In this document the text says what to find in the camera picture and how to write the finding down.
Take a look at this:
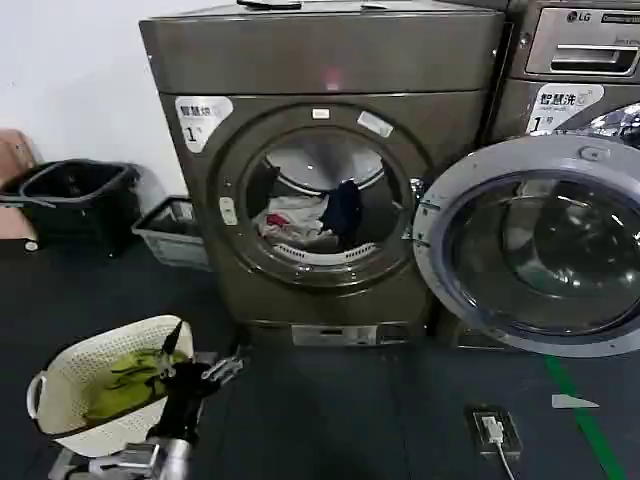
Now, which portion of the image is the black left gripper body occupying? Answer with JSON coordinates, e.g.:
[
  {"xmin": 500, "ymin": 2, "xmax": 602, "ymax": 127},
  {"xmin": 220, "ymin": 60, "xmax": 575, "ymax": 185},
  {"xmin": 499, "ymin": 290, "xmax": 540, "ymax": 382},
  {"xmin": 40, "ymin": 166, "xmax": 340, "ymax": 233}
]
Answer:
[{"xmin": 148, "ymin": 359, "xmax": 214, "ymax": 442}]

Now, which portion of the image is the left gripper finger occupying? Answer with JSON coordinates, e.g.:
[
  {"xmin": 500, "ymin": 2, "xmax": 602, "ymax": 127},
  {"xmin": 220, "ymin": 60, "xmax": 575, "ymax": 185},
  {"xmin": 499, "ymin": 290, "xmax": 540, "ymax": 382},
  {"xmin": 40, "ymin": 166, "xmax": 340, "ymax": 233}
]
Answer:
[
  {"xmin": 156, "ymin": 319, "xmax": 186, "ymax": 379},
  {"xmin": 199, "ymin": 344, "xmax": 248, "ymax": 386}
]

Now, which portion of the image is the green cloth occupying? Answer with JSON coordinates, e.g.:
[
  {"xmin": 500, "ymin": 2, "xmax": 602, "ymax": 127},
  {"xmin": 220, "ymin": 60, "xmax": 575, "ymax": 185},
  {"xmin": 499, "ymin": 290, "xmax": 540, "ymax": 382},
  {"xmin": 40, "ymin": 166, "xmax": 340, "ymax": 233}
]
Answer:
[{"xmin": 81, "ymin": 349, "xmax": 194, "ymax": 420}]

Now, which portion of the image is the white perforated laundry basket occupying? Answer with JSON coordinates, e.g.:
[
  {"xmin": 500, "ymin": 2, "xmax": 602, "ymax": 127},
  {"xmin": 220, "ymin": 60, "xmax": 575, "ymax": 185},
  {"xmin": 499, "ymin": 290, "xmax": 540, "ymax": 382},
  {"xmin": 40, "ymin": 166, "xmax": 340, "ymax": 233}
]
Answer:
[{"xmin": 25, "ymin": 314, "xmax": 202, "ymax": 459}]

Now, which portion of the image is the grey plastic crate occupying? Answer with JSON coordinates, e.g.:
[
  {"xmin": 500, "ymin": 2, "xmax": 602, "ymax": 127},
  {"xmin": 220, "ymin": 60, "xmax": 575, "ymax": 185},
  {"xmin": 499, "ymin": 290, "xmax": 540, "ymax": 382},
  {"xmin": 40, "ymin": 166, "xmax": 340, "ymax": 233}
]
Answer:
[{"xmin": 130, "ymin": 195, "xmax": 214, "ymax": 272}]

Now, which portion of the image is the black plastic basket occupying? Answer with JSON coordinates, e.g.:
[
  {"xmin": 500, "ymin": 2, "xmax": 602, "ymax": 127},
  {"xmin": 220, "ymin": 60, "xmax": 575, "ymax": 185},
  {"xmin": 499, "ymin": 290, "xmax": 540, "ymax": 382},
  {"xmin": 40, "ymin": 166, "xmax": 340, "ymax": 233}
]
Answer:
[{"xmin": 0, "ymin": 159, "xmax": 144, "ymax": 260}]

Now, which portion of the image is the white cloth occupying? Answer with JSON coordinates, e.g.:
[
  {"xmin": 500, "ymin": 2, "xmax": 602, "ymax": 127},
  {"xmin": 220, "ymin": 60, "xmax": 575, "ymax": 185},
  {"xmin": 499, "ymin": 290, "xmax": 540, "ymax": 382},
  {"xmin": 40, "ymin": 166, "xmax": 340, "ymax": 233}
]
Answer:
[{"xmin": 253, "ymin": 192, "xmax": 332, "ymax": 247}]

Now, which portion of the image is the pink box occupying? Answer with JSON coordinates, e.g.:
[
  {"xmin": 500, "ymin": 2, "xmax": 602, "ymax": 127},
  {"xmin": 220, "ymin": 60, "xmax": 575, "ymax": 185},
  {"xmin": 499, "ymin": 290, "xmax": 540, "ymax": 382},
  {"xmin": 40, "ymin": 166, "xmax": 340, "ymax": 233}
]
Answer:
[{"xmin": 0, "ymin": 128, "xmax": 42, "ymax": 257}]

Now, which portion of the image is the dark navy cloth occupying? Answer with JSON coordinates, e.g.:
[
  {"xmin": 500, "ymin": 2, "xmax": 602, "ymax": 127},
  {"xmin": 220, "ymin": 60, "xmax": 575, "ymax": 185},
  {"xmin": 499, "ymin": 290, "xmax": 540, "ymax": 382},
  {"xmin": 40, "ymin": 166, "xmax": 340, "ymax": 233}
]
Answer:
[{"xmin": 319, "ymin": 180, "xmax": 364, "ymax": 249}]

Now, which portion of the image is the white plug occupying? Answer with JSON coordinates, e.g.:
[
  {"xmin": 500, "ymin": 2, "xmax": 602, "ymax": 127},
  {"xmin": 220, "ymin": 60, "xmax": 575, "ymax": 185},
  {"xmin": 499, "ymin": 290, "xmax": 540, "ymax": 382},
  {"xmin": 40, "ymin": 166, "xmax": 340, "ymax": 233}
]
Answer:
[{"xmin": 480, "ymin": 413, "xmax": 506, "ymax": 445}]

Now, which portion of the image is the floor socket box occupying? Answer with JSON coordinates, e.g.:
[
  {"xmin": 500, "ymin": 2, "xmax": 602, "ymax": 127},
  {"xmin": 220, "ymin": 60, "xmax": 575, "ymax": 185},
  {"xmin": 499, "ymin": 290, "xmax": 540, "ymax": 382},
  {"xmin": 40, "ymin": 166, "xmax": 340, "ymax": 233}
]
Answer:
[{"xmin": 464, "ymin": 404, "xmax": 524, "ymax": 457}]

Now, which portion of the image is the grey front-load dryer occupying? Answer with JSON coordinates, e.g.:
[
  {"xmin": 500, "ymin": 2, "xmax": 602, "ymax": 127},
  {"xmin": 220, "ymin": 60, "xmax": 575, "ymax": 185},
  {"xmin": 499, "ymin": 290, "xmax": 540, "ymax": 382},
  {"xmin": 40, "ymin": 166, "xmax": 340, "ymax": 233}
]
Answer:
[{"xmin": 138, "ymin": 5, "xmax": 507, "ymax": 347}]

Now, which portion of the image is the round glass dryer door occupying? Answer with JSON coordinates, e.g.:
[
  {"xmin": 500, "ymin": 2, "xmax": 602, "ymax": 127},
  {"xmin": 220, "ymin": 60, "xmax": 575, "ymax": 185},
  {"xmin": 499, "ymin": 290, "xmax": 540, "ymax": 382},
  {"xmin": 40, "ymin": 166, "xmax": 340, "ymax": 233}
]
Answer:
[{"xmin": 409, "ymin": 127, "xmax": 640, "ymax": 359}]

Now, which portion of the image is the white triangular floor marker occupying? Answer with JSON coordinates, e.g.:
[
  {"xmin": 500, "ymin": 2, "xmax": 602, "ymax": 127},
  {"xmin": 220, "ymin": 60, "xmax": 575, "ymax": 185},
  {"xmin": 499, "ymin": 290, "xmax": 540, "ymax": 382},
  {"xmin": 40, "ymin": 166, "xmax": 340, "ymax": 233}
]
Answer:
[{"xmin": 550, "ymin": 393, "xmax": 601, "ymax": 411}]

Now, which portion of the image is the flat black object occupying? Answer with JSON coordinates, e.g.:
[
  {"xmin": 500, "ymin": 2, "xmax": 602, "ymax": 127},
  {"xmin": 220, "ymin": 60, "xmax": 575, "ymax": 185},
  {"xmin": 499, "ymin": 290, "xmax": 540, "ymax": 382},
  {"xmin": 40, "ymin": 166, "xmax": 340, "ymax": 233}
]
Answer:
[{"xmin": 236, "ymin": 0, "xmax": 304, "ymax": 12}]

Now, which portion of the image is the green floor tape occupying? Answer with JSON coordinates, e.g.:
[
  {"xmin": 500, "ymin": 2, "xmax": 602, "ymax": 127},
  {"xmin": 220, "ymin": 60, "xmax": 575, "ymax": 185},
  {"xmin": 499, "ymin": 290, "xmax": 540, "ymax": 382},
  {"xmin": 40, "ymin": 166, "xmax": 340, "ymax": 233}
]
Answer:
[{"xmin": 543, "ymin": 355, "xmax": 640, "ymax": 480}]

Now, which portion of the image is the grey dryer with drawer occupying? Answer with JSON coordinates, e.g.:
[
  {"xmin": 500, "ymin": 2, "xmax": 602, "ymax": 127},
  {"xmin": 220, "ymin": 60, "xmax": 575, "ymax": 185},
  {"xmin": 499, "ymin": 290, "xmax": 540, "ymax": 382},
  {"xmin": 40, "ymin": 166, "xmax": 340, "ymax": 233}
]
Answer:
[{"xmin": 438, "ymin": 0, "xmax": 640, "ymax": 357}]

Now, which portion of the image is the white cable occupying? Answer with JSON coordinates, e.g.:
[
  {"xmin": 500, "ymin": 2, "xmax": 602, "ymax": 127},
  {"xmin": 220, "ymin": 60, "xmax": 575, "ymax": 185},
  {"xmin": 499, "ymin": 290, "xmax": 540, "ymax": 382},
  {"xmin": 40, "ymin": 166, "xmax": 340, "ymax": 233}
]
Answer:
[{"xmin": 492, "ymin": 439, "xmax": 515, "ymax": 480}]

